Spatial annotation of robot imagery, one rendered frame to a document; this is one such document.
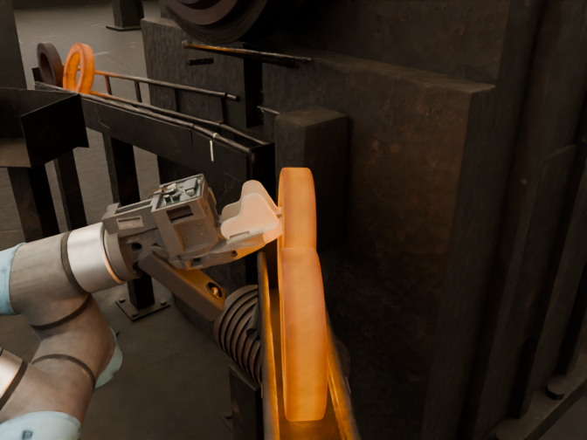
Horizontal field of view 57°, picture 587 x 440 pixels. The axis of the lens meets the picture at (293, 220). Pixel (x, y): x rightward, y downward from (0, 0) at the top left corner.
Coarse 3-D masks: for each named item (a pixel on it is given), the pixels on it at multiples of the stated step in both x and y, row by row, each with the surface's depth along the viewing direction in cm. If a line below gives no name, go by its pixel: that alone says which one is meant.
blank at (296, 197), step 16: (288, 176) 59; (304, 176) 59; (288, 192) 57; (304, 192) 57; (288, 208) 56; (304, 208) 56; (288, 224) 55; (304, 224) 56; (288, 240) 55; (304, 240) 55
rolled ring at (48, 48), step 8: (40, 48) 180; (48, 48) 176; (40, 56) 183; (48, 56) 175; (56, 56) 176; (40, 64) 186; (48, 64) 187; (56, 64) 175; (40, 72) 189; (48, 72) 188; (56, 72) 176; (48, 80) 188; (56, 80) 177
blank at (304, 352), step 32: (288, 256) 47; (288, 288) 44; (320, 288) 44; (288, 320) 43; (320, 320) 43; (288, 352) 42; (320, 352) 43; (288, 384) 43; (320, 384) 43; (288, 416) 46; (320, 416) 46
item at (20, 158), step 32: (0, 96) 136; (32, 96) 133; (64, 96) 131; (0, 128) 141; (32, 128) 116; (64, 128) 126; (0, 160) 124; (32, 160) 117; (32, 192) 130; (32, 224) 135; (32, 352) 154
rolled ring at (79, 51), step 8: (72, 48) 172; (80, 48) 166; (88, 48) 167; (72, 56) 172; (80, 56) 166; (88, 56) 165; (72, 64) 174; (80, 64) 165; (88, 64) 164; (64, 72) 176; (72, 72) 175; (80, 72) 165; (88, 72) 164; (64, 80) 175; (72, 80) 175; (80, 80) 164; (88, 80) 165; (72, 88) 174; (80, 88) 165; (88, 88) 166
